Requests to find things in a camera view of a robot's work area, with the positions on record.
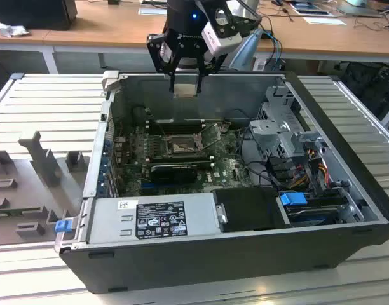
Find black desk cable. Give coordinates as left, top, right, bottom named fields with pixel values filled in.
left=354, top=15, right=389, bottom=32

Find blue case latch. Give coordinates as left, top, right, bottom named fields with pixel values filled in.
left=54, top=219, right=71, bottom=234

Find CPU socket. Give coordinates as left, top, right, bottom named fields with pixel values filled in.
left=164, top=133, right=205, bottom=156

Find rear expansion slot bracket panel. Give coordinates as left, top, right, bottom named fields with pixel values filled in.
left=99, top=120, right=119, bottom=196

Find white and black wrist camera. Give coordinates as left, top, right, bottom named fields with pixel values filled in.
left=201, top=6, right=245, bottom=55

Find black open PC case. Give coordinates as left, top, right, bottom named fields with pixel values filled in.
left=54, top=70, right=389, bottom=295

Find black graphics card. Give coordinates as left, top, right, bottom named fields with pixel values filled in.
left=149, top=163, right=198, bottom=184

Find crumpled silver foil bag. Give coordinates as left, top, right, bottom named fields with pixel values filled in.
left=0, top=17, right=31, bottom=39

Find hard disk drive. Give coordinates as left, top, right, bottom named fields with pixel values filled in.
left=285, top=203, right=341, bottom=227

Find grey case release latch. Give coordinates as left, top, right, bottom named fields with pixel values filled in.
left=101, top=70, right=120, bottom=95

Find black office chair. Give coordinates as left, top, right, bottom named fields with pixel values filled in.
left=340, top=62, right=389, bottom=119

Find green motherboard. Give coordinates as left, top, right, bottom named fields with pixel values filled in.
left=113, top=122, right=268, bottom=198

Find black round capacitor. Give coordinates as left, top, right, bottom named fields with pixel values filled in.
left=132, top=106, right=147, bottom=126

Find grey laptop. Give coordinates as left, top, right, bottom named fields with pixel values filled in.
left=336, top=2, right=386, bottom=18

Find metal drive cage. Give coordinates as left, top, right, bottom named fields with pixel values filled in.
left=247, top=84, right=329, bottom=161

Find white paper sheet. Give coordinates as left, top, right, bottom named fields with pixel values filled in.
left=303, top=16, right=347, bottom=27
left=138, top=6, right=168, bottom=16

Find black RAM stick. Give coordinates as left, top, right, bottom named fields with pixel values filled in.
left=149, top=119, right=204, bottom=128
left=148, top=153, right=211, bottom=161

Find square silver CPU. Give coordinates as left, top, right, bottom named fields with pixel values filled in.
left=174, top=83, right=197, bottom=98

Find large black box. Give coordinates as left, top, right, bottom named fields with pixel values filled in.
left=0, top=0, right=78, bottom=32

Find grey parts rack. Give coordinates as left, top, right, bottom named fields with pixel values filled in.
left=0, top=130, right=91, bottom=247

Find small white wrist camera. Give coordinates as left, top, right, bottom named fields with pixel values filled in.
left=158, top=41, right=172, bottom=62

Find green RAM stick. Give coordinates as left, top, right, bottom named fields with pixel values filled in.
left=0, top=208, right=24, bottom=219

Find long wooden desk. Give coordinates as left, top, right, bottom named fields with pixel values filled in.
left=43, top=0, right=389, bottom=65

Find metal CPU socket cover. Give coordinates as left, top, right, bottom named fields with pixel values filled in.
left=199, top=123, right=222, bottom=153

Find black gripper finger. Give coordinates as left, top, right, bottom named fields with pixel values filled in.
left=196, top=54, right=229, bottom=94
left=146, top=31, right=179, bottom=93

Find blue cable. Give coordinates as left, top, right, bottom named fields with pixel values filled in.
left=261, top=30, right=283, bottom=72

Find yellow and red wire bundle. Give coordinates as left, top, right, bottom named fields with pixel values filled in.
left=289, top=160, right=331, bottom=191

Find grey power supply unit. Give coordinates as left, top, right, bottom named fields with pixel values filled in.
left=86, top=192, right=221, bottom=244

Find dark framed tablet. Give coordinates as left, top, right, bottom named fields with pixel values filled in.
left=291, top=1, right=335, bottom=17

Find blue disk carrier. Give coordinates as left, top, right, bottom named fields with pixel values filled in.
left=279, top=191, right=307, bottom=207

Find wooden desk with white leg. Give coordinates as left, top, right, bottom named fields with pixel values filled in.
left=0, top=6, right=78, bottom=76

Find silver metal shroud handle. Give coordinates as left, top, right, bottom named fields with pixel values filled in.
left=215, top=203, right=229, bottom=225

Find black internal cable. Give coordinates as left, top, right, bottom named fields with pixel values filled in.
left=238, top=126, right=280, bottom=191

